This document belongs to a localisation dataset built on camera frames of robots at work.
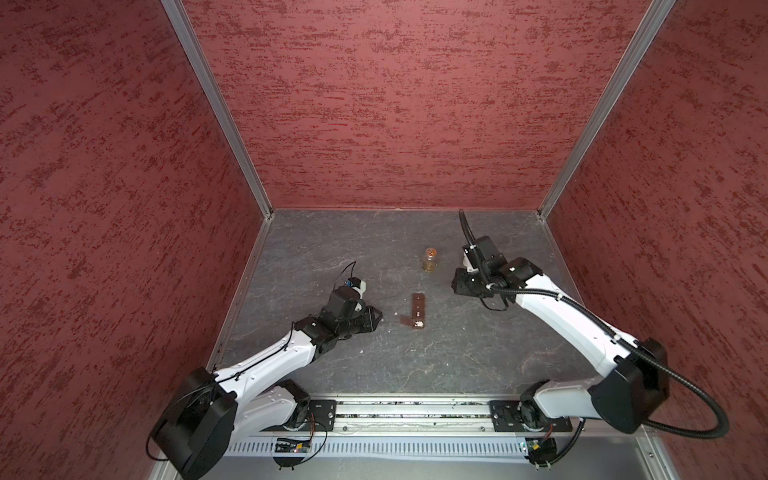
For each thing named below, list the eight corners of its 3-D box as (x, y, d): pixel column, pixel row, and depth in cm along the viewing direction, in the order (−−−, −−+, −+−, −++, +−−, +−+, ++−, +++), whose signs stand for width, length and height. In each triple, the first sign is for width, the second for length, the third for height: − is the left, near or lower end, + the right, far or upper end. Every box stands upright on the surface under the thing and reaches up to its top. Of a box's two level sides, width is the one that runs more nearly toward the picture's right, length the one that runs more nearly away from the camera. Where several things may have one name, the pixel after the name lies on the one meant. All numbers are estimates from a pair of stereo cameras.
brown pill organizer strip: (400, 328, 92) (400, 324, 89) (400, 296, 99) (400, 292, 97) (425, 328, 92) (426, 324, 89) (423, 296, 99) (424, 292, 97)
